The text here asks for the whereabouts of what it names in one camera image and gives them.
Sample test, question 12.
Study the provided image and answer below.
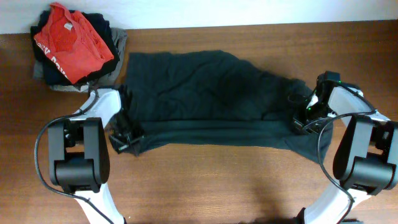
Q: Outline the dark green t-shirt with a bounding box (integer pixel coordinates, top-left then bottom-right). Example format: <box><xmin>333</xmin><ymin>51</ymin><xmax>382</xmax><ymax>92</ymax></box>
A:
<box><xmin>124</xmin><ymin>50</ymin><xmax>333</xmax><ymax>161</ymax></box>

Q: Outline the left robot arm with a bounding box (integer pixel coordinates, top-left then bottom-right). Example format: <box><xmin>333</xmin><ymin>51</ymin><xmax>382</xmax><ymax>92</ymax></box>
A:
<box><xmin>47</xmin><ymin>85</ymin><xmax>144</xmax><ymax>223</ymax></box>

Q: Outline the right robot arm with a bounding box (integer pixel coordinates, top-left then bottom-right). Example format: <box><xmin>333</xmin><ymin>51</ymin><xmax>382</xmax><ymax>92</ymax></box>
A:
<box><xmin>292</xmin><ymin>71</ymin><xmax>397</xmax><ymax>224</ymax></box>

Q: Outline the navy folded garment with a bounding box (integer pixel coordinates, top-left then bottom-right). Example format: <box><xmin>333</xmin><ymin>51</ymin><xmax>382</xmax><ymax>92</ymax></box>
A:
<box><xmin>42</xmin><ymin>63</ymin><xmax>72</xmax><ymax>86</ymax></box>

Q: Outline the black folded garment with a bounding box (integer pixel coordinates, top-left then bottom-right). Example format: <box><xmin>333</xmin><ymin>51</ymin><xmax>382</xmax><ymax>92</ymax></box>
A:
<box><xmin>30</xmin><ymin>11</ymin><xmax>120</xmax><ymax>85</ymax></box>

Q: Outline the grey folded garment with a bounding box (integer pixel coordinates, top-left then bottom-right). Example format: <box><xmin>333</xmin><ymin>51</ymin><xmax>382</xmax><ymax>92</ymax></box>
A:
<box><xmin>50</xmin><ymin>28</ymin><xmax>127</xmax><ymax>93</ymax></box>

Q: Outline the orange folded t-shirt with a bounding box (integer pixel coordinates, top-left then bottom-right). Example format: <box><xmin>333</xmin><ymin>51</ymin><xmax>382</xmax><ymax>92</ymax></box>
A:
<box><xmin>33</xmin><ymin>2</ymin><xmax>115</xmax><ymax>84</ymax></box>

